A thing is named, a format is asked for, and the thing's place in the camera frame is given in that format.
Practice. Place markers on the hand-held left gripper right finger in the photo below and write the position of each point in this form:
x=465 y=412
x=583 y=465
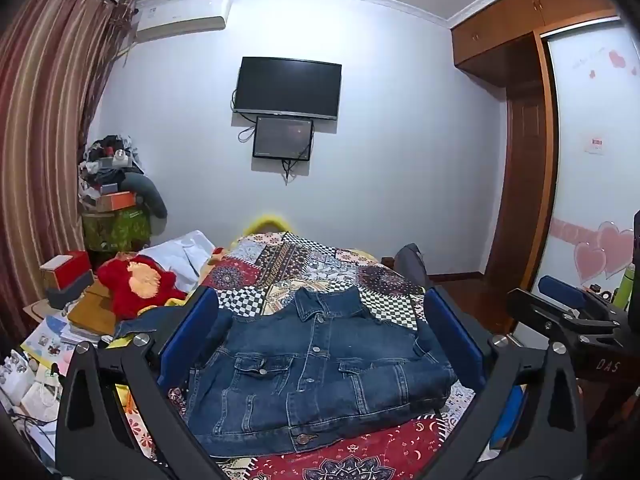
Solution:
x=452 y=335

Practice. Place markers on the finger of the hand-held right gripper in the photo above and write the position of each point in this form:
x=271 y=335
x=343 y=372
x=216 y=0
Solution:
x=562 y=292
x=545 y=315

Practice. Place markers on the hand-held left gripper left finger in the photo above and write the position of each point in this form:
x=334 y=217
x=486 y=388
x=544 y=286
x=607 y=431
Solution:
x=192 y=332

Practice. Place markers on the blue denim jacket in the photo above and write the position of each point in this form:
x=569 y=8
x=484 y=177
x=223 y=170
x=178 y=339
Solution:
x=310 y=360

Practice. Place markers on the pile of clothes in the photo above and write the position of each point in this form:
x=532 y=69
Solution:
x=107 y=160

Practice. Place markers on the green bottle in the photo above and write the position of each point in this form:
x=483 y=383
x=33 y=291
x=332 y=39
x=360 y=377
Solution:
x=622 y=287

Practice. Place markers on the white pillow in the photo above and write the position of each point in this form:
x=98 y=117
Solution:
x=175 y=255

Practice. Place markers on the grey cloth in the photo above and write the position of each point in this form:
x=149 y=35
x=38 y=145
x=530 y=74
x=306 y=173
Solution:
x=412 y=262

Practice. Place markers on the red plush toy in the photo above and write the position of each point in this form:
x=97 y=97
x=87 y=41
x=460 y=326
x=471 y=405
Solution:
x=120 y=285

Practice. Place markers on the white sliding door heart stickers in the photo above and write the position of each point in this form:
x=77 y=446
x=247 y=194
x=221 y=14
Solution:
x=595 y=200

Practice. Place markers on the brown cardboard box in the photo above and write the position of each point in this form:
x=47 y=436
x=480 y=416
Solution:
x=90 y=312

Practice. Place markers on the wooden door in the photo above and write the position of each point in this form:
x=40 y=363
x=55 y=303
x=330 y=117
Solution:
x=520 y=185

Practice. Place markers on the green printed cloth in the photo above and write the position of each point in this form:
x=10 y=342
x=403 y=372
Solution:
x=117 y=230

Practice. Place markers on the yellow bed sheet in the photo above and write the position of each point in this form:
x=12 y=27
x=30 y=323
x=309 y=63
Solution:
x=265 y=222

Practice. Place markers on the grey box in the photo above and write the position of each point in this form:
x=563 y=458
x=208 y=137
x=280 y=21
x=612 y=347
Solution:
x=65 y=297

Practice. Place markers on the patchwork printed blanket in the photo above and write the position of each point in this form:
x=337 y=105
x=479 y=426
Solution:
x=310 y=265

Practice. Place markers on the red box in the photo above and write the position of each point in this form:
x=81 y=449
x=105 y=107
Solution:
x=70 y=267

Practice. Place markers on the stack of booklets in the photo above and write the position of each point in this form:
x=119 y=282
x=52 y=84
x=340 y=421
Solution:
x=47 y=337

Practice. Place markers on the grey cushion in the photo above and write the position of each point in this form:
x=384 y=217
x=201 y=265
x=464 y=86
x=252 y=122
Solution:
x=147 y=190

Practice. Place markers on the red white sticker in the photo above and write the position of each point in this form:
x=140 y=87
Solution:
x=595 y=145

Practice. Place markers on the orange box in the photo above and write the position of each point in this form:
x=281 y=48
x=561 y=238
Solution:
x=115 y=201

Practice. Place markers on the pile of white boxes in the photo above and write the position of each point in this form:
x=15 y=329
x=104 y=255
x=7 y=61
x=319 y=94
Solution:
x=25 y=385

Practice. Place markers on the small black monitor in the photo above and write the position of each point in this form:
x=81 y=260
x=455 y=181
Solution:
x=282 y=137

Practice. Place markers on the striped brown curtain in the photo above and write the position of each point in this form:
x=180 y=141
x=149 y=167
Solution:
x=40 y=110

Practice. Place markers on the wooden wardrobe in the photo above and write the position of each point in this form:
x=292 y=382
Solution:
x=500 y=20

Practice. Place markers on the white air conditioner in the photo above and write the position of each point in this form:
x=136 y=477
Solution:
x=180 y=17

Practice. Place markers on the black wall television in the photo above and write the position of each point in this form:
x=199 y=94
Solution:
x=287 y=85

